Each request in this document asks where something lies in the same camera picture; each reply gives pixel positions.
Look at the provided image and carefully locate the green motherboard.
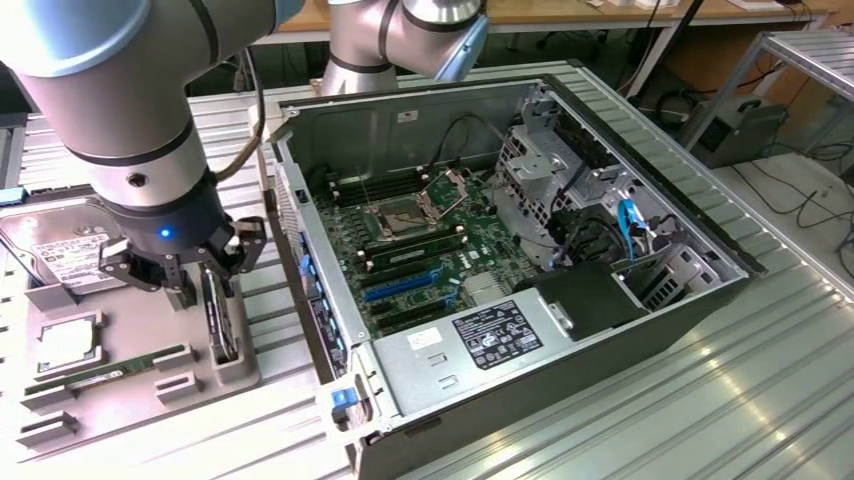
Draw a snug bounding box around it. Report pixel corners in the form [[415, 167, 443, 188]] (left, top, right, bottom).
[[312, 167, 556, 337]]

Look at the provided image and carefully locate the blue wire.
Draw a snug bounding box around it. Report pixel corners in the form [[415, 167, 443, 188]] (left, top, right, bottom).
[[615, 198, 652, 262]]

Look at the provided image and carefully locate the black graphics card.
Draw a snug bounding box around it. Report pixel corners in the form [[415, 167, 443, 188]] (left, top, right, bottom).
[[198, 262, 244, 364]]

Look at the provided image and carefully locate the metal socket cover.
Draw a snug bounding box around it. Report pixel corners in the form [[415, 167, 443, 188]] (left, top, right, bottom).
[[415, 169, 469, 227]]

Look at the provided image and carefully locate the grey parts rack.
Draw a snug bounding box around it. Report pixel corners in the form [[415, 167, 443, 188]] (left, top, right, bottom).
[[12, 212, 265, 452]]

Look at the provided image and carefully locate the black open PC case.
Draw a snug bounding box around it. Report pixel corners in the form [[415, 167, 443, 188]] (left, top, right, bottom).
[[249, 73, 768, 480]]

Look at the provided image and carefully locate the grey box with black handle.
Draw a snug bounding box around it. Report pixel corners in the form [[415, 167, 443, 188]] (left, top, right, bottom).
[[688, 97, 792, 169]]

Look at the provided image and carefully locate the green RAM stick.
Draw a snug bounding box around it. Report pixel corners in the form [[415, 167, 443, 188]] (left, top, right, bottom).
[[25, 344, 185, 394]]

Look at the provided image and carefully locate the aluminium frame table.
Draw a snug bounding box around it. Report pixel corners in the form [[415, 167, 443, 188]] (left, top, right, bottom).
[[679, 29, 854, 151]]

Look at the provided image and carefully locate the CPU socket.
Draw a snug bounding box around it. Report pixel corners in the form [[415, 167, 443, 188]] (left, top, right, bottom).
[[363, 197, 443, 242]]

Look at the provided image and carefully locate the hard disk with blue bracket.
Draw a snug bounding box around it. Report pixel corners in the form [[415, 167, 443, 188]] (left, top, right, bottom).
[[0, 187, 133, 295]]

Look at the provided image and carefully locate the black cable on white table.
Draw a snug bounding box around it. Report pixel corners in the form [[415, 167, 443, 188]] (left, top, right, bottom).
[[759, 144, 854, 227]]

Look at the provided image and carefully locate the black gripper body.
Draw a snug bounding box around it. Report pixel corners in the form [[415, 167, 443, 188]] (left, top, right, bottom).
[[105, 172, 236, 262]]

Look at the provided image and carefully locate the silver chipset heat sink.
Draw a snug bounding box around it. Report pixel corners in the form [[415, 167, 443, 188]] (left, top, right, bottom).
[[461, 274, 512, 304]]

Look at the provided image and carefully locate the black plastic air shroud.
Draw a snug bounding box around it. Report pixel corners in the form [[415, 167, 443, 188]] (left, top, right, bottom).
[[531, 262, 652, 342]]

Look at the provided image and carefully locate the metal disk bay cage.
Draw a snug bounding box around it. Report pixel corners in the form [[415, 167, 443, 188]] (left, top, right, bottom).
[[496, 124, 636, 252]]

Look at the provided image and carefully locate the RAM stick with white label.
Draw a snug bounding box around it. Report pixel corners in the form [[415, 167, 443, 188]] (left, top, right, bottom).
[[368, 239, 449, 267]]

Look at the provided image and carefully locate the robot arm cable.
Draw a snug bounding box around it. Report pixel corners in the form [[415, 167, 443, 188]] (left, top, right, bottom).
[[212, 47, 268, 181]]

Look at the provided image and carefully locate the blue case latch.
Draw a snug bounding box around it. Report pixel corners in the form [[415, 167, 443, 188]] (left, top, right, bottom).
[[328, 387, 359, 417]]

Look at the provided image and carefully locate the wooden desk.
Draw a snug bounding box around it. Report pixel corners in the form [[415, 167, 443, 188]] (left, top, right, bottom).
[[252, 0, 836, 47]]

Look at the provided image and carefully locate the grey power supply unit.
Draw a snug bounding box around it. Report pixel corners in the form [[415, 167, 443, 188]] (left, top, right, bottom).
[[371, 287, 583, 419]]

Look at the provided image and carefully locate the silver CPU chip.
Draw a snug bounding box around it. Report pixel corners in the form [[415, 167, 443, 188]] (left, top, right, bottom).
[[34, 321, 102, 374]]

